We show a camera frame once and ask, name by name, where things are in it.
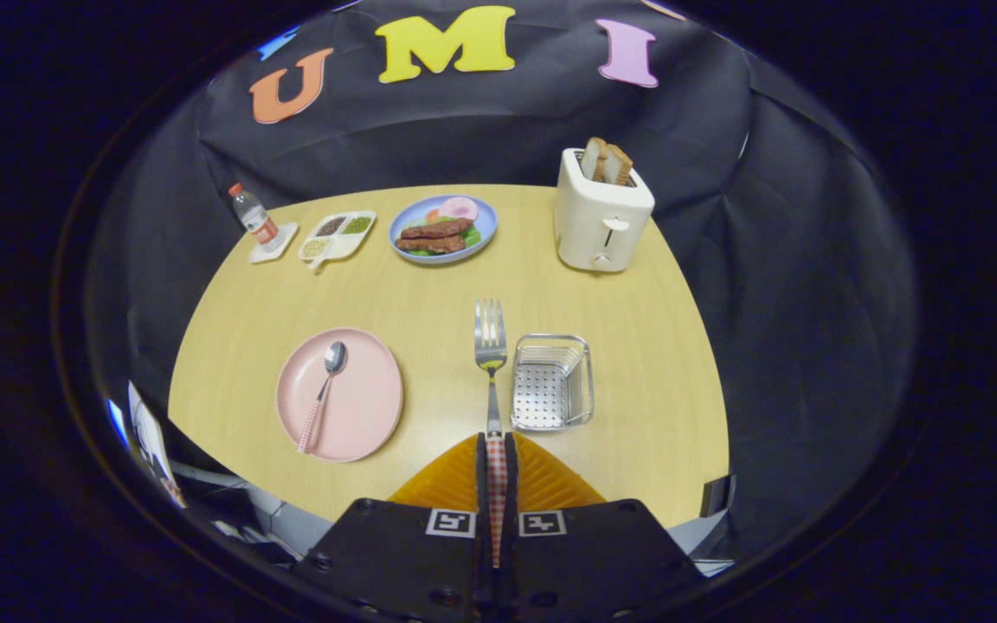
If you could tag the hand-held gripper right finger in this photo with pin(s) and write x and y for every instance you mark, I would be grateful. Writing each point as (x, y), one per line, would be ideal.
(511, 476)

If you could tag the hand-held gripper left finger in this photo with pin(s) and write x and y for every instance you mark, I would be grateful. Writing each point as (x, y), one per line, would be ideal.
(481, 476)

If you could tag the pink plate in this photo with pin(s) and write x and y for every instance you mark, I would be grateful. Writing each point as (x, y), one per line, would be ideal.
(369, 398)

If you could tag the black rectangular object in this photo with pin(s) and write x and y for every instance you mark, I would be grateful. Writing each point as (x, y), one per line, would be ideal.
(717, 495)

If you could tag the brown steak slice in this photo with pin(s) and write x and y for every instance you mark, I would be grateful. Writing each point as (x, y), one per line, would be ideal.
(438, 229)
(429, 245)

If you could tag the green lettuce leaves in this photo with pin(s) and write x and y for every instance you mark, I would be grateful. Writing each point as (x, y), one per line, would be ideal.
(472, 236)

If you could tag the blue plate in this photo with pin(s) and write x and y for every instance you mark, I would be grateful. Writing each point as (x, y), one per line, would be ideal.
(403, 227)

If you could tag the pink ham slice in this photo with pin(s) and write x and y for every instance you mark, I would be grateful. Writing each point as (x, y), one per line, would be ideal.
(459, 208)

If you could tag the white divided condiment tray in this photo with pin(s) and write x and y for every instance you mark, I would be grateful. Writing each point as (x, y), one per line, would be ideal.
(338, 247)

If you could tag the cream toaster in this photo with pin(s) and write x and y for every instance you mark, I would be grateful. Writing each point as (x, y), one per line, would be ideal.
(594, 216)

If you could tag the white square coaster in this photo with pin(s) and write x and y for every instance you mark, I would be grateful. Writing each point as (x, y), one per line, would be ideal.
(285, 238)

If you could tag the toast slice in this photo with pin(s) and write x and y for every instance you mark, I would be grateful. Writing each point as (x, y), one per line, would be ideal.
(618, 164)
(594, 158)

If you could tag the white board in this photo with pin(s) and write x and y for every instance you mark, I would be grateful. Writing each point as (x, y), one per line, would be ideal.
(152, 441)

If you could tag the clear water bottle red label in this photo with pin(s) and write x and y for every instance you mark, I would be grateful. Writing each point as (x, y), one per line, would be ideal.
(254, 216)

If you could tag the computer monitor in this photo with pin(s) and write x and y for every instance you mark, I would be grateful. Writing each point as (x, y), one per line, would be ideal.
(119, 422)

